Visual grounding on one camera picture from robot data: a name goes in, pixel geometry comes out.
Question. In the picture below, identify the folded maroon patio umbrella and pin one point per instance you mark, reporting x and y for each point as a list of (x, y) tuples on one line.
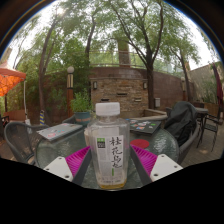
[(219, 86)]

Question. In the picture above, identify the black laptop with stickers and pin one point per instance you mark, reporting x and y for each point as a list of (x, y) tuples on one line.
[(143, 126)]

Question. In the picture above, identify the dark-trunked tall tree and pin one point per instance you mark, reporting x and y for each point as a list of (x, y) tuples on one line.
[(150, 86)]

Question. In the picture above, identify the silver laptop with stickers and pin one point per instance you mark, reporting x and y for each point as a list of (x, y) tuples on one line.
[(58, 131)]

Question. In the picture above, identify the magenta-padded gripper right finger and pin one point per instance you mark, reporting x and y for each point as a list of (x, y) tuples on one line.
[(148, 160)]

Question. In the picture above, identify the black metal patio chair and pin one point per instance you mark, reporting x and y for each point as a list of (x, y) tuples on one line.
[(210, 128)]

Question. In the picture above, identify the flat round red coaster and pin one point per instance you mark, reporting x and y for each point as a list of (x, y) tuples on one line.
[(141, 143)]

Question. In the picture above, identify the blue yellow striped bollard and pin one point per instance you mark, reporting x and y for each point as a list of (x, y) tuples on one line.
[(42, 118)]

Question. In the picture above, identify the orange canopy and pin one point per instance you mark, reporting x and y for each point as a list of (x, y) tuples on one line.
[(10, 80)]

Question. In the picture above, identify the globe-topped lamp post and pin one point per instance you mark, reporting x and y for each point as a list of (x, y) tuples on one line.
[(70, 90)]

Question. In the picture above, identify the dark round patio table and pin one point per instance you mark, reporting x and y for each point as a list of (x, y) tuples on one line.
[(202, 111)]

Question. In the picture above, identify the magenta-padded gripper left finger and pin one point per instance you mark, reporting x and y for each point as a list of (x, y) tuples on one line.
[(75, 161)]

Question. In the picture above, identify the black backpack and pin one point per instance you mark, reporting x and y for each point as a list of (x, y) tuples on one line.
[(181, 121)]

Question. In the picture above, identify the green plant in teal pot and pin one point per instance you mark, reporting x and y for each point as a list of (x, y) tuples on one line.
[(81, 103)]

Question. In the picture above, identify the clear white-capped drink bottle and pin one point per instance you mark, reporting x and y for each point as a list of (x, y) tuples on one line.
[(108, 133)]

